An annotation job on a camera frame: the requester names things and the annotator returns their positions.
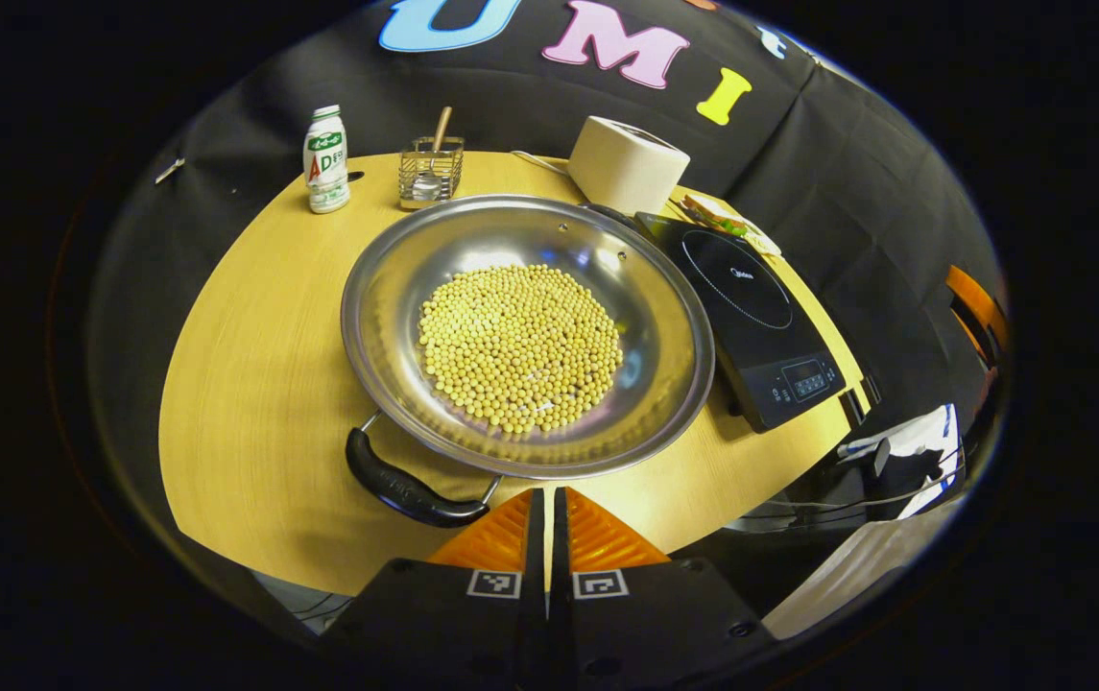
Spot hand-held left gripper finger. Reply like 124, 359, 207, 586
319, 488, 548, 687
549, 487, 780, 687

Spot black induction cooktop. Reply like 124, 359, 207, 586
633, 211, 848, 433

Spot steel pot with black handles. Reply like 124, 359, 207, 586
340, 194, 716, 529

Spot white and blue cloth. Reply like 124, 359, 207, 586
837, 403, 968, 524

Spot pile of yellow soybeans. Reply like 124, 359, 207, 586
417, 264, 625, 435

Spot white plate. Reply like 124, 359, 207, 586
674, 192, 785, 258

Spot sandwich with lettuce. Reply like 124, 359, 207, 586
681, 194, 752, 236

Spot white toaster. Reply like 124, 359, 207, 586
566, 115, 691, 217

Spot white green-label drink bottle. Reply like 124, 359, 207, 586
303, 105, 351, 214

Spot wire mesh utensil holder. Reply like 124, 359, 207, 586
398, 136, 466, 211

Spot white power cord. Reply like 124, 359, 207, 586
511, 149, 571, 177

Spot wooden-handled spoon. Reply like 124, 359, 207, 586
412, 106, 454, 201

